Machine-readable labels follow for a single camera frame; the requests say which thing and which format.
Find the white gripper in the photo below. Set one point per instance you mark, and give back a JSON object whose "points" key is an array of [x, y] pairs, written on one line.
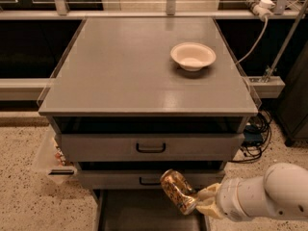
{"points": [[228, 196]]}

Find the orange soda can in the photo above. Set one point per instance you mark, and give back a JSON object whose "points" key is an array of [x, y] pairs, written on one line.
{"points": [[179, 191]]}

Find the grey bottom drawer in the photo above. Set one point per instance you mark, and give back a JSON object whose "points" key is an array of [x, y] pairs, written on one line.
{"points": [[143, 210]]}

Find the grey drawer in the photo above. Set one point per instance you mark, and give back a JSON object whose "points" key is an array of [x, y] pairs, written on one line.
{"points": [[142, 179], [143, 210], [149, 148]]}

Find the grey top drawer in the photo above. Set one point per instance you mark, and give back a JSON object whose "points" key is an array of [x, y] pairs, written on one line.
{"points": [[149, 148]]}

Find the grey drawer cabinet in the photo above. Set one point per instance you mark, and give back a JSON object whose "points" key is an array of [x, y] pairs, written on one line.
{"points": [[119, 79]]}

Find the grey middle drawer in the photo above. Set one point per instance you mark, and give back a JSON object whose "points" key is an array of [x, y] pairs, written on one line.
{"points": [[142, 179]]}

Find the dark grey cabinet right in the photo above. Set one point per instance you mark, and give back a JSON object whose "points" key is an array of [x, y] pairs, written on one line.
{"points": [[292, 110]]}

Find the clear plastic side bin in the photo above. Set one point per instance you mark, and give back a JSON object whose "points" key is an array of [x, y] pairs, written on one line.
{"points": [[51, 162]]}

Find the white power strip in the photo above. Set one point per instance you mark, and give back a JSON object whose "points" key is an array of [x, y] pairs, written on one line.
{"points": [[261, 8]]}

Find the metal diagonal rod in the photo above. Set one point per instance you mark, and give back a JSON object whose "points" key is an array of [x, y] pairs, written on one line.
{"points": [[266, 77]]}

